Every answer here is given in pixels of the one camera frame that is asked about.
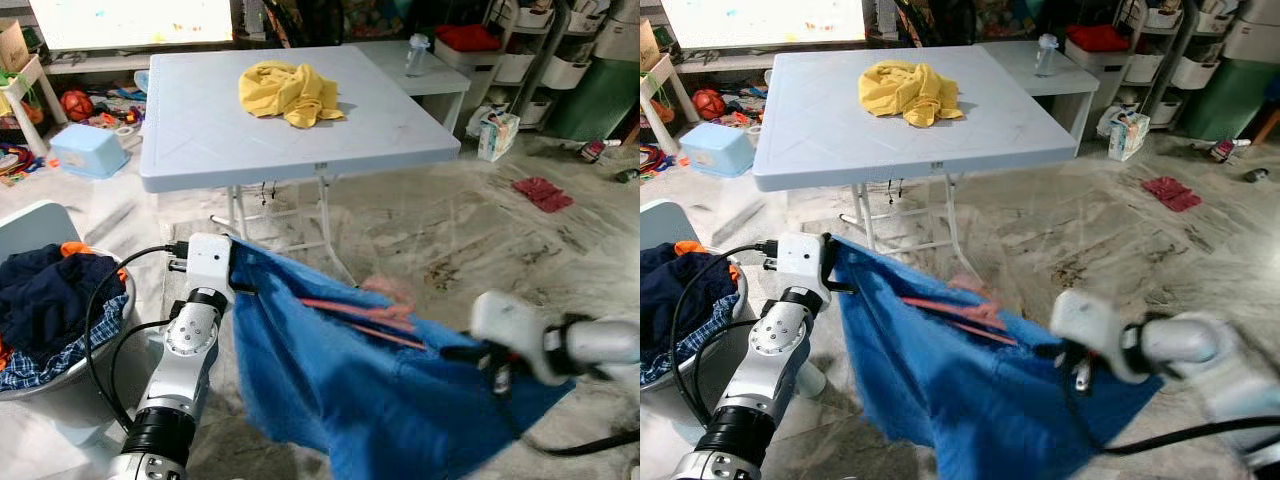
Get white low side table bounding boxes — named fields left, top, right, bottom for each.
left=352, top=40, right=472, bottom=133
left=978, top=40, right=1101, bottom=141

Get white child chair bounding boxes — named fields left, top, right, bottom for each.
left=640, top=200, right=829, bottom=446
left=0, top=200, right=126, bottom=448

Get light blue plastic tub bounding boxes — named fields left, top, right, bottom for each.
left=48, top=122, right=130, bottom=180
left=680, top=122, right=758, bottom=179

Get blue shirt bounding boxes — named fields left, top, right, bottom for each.
left=230, top=237, right=579, bottom=480
left=832, top=237, right=1166, bottom=480

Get bright red fabric bundle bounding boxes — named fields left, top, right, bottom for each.
left=437, top=24, right=503, bottom=53
left=1065, top=24, right=1131, bottom=53

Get colourful toy rings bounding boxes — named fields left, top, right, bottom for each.
left=640, top=143, right=676, bottom=181
left=0, top=143, right=46, bottom=186

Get blue plaid garment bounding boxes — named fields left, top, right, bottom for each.
left=640, top=300, right=746, bottom=386
left=0, top=290, right=133, bottom=393

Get colourful toy pile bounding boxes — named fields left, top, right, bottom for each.
left=975, top=0, right=1041, bottom=41
left=343, top=0, right=409, bottom=41

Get printed tissue pack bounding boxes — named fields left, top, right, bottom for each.
left=477, top=110, right=521, bottom=163
left=1107, top=110, right=1151, bottom=162

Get green bin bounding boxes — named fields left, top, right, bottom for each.
left=545, top=58, right=640, bottom=142
left=1180, top=58, right=1280, bottom=142

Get pink plastic hanger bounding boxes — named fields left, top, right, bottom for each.
left=900, top=275, right=1021, bottom=348
left=296, top=278, right=429, bottom=353

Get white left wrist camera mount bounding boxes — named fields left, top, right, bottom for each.
left=186, top=233, right=237, bottom=299
left=775, top=233, right=829, bottom=299

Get red floor cloth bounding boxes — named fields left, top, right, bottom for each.
left=1141, top=176, right=1204, bottom=213
left=512, top=177, right=575, bottom=214

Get orange garment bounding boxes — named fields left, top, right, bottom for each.
left=60, top=241, right=129, bottom=286
left=673, top=240, right=743, bottom=284

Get yellow shirt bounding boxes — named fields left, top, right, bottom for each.
left=858, top=60, right=965, bottom=129
left=238, top=60, right=347, bottom=130

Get white toy shelf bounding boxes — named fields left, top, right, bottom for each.
left=640, top=20, right=701, bottom=126
left=0, top=20, right=69, bottom=158

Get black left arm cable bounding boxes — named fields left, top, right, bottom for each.
left=108, top=318, right=173, bottom=401
left=690, top=318, right=766, bottom=421
left=84, top=242, right=193, bottom=433
left=668, top=242, right=781, bottom=431

